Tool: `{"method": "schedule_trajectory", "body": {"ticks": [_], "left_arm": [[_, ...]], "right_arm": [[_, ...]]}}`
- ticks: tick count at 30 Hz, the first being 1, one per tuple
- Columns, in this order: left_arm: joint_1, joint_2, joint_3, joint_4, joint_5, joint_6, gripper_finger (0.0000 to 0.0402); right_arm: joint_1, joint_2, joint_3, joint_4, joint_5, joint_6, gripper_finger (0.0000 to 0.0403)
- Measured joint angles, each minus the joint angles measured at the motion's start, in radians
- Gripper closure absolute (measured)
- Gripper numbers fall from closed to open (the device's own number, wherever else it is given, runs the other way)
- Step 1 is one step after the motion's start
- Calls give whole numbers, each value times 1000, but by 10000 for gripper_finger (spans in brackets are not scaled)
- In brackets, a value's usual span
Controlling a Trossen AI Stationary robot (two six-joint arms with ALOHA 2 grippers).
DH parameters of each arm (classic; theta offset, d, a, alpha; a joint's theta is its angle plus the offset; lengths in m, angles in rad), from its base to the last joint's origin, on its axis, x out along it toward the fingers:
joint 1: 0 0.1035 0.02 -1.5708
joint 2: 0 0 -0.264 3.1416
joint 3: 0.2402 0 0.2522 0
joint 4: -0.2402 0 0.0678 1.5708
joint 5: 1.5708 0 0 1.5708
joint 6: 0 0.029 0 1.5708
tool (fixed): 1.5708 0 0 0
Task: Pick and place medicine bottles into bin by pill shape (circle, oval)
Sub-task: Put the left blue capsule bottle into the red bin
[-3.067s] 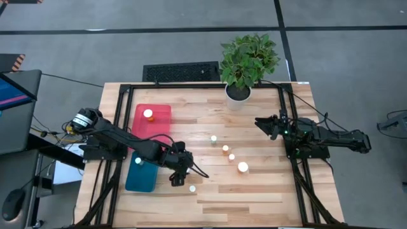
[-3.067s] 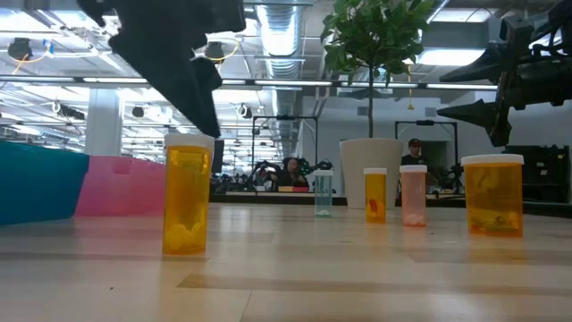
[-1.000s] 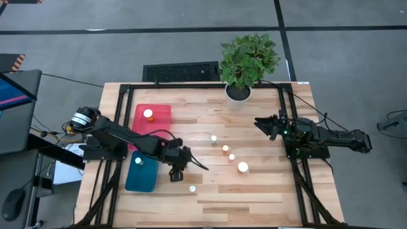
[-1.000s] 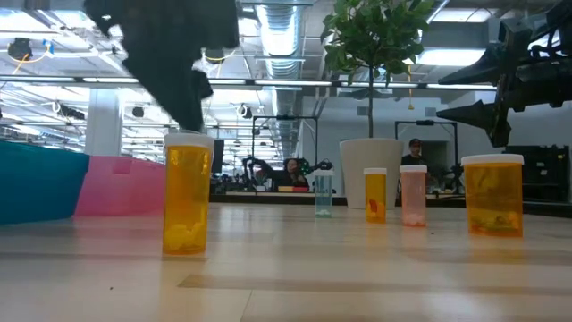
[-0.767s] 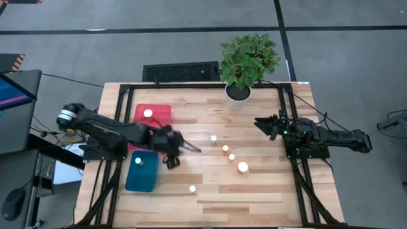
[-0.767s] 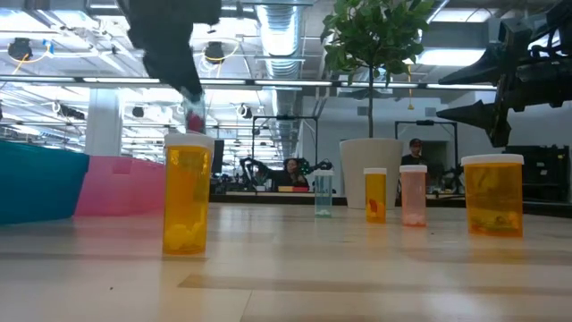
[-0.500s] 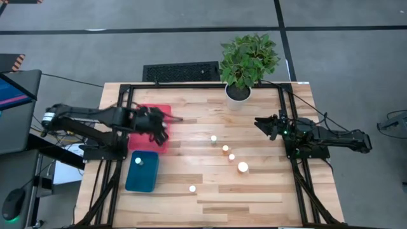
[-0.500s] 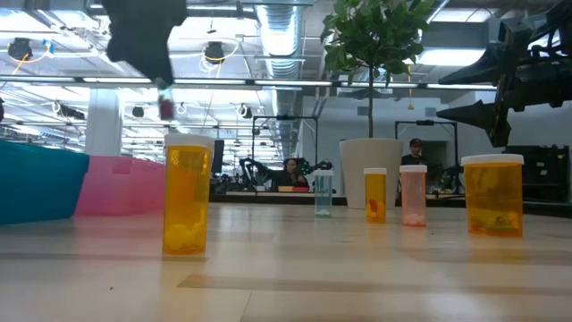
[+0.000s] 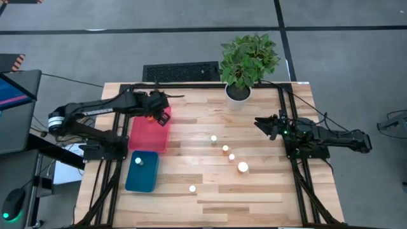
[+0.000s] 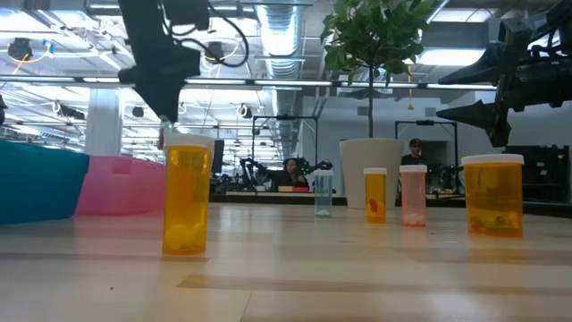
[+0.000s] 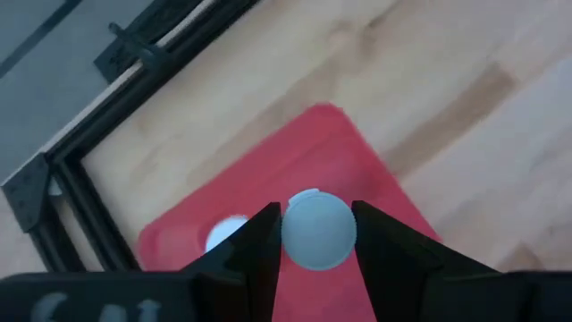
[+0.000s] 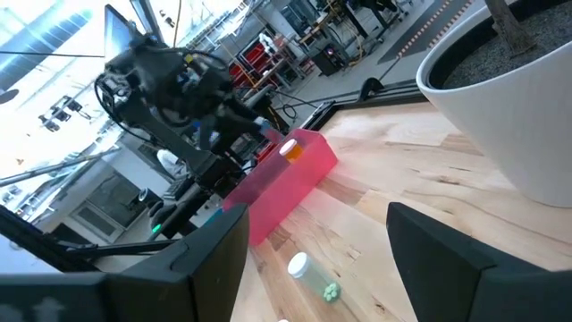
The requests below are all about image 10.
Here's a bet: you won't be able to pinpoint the blue plastic bin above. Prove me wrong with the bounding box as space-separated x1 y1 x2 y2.
0 140 91 226

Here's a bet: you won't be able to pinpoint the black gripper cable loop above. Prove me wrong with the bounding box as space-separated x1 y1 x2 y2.
166 1 250 70

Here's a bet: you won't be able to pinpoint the large amber medicine bottle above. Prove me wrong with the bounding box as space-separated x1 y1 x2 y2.
460 153 526 239

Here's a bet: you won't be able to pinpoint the black gantry frame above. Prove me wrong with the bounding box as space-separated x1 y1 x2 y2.
393 119 460 189
250 114 320 181

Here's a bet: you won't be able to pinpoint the yellow hanging cord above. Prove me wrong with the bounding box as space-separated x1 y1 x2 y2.
405 64 415 112

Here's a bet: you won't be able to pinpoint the black monitor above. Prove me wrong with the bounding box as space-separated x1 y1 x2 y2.
211 139 226 176

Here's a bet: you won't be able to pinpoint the black cabinet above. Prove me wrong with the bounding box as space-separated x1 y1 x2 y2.
503 144 572 203

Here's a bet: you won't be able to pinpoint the small amber bottle pale pills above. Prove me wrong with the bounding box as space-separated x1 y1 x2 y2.
161 132 216 258

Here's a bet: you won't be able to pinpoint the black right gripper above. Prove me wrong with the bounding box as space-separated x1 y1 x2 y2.
436 17 572 149

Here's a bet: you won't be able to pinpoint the small amber bottle orange pills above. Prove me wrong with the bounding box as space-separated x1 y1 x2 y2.
362 166 389 225

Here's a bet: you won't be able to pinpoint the black ceiling camera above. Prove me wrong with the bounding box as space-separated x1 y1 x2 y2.
204 40 227 65

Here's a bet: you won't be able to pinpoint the long ceiling light strip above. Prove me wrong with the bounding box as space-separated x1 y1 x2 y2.
0 74 498 91

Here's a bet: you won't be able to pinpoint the white plant pot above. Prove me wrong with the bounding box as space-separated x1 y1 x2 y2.
339 137 406 211

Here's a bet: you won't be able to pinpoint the white column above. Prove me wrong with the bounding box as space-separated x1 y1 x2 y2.
84 86 124 158

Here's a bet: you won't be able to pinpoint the green leafy plant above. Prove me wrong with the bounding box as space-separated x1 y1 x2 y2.
320 0 436 140

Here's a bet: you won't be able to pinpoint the small blue-tinted medicine bottle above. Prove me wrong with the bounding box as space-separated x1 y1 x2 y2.
313 168 335 219

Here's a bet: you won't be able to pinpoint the translucent red plastic bin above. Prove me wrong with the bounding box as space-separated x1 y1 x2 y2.
73 155 168 218

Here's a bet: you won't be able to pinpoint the silver ventilation duct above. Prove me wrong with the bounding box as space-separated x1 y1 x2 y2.
256 4 306 167

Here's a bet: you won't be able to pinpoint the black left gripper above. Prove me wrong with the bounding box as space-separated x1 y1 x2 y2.
118 30 202 124

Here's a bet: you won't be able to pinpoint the black ceiling device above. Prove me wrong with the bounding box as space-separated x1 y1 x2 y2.
7 37 34 62

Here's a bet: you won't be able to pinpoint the person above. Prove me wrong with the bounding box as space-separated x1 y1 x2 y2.
400 137 429 168
275 157 311 190

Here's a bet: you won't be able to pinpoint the small pink medicine bottle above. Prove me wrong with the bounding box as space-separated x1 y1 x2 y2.
398 164 429 228

